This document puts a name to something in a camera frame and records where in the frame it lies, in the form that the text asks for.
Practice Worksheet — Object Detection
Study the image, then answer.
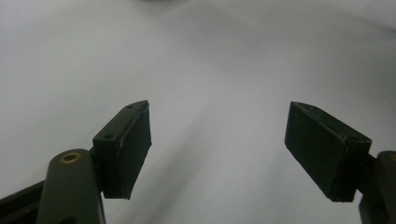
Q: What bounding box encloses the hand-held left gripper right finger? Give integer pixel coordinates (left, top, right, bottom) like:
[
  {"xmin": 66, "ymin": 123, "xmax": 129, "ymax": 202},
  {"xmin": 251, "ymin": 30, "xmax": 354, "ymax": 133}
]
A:
[{"xmin": 283, "ymin": 101, "xmax": 373, "ymax": 203}]

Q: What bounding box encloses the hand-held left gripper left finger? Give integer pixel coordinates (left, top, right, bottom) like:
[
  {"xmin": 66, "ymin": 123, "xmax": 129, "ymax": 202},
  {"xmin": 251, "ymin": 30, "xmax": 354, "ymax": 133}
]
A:
[{"xmin": 92, "ymin": 99, "xmax": 153, "ymax": 201}]

